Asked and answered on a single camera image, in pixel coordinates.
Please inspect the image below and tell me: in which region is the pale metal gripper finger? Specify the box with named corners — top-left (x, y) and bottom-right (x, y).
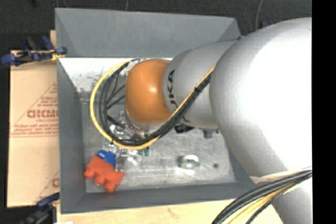
top-left (117, 152), bottom-right (140, 167)
top-left (104, 140), bottom-right (119, 153)

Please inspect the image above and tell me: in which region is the blue small block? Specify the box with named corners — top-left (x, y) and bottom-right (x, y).
top-left (96, 150), bottom-right (117, 166)

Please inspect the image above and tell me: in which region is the red toy building block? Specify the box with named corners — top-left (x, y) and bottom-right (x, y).
top-left (83, 155), bottom-right (125, 194)

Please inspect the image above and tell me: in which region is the clear glass thing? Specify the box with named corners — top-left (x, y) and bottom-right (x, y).
top-left (176, 154), bottom-right (201, 170)

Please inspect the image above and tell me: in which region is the brown cardboard board red print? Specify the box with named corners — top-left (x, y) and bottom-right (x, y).
top-left (6, 30), bottom-right (61, 208)

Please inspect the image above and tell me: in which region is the grey metal bin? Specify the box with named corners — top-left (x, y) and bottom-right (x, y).
top-left (54, 7), bottom-right (259, 213)

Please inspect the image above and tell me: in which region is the black cylinder on white bracket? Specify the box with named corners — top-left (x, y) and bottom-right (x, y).
top-left (174, 124), bottom-right (195, 135)

